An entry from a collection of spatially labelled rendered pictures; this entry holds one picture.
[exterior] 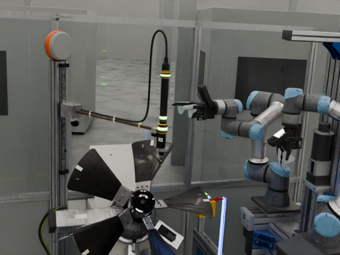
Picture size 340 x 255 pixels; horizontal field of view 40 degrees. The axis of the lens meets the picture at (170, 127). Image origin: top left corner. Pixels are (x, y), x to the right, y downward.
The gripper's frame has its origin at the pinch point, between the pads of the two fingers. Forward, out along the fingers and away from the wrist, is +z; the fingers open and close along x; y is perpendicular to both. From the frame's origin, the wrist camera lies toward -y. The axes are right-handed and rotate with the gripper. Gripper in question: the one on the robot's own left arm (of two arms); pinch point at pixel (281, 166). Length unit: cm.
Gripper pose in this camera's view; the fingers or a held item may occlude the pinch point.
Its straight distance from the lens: 216.9
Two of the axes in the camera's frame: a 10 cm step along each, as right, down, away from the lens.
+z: -0.5, 9.7, 2.2
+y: 9.2, -0.4, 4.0
